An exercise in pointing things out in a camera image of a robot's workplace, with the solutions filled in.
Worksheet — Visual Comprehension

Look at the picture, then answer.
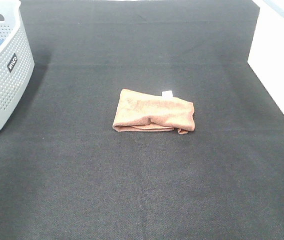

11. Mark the grey perforated laundry basket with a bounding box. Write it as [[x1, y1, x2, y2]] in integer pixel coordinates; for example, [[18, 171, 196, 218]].
[[0, 0, 35, 130]]

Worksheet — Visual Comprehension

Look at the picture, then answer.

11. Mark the black table cloth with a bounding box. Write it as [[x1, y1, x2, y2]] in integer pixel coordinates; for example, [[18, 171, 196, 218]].
[[0, 0, 284, 240]]

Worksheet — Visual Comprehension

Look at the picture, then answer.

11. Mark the brown orange microfiber towel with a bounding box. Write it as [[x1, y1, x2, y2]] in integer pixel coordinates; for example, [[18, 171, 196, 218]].
[[113, 89, 195, 135]]

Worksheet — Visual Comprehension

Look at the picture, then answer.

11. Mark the white storage box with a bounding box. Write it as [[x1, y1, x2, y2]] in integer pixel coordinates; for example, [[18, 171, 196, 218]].
[[247, 0, 284, 115]]

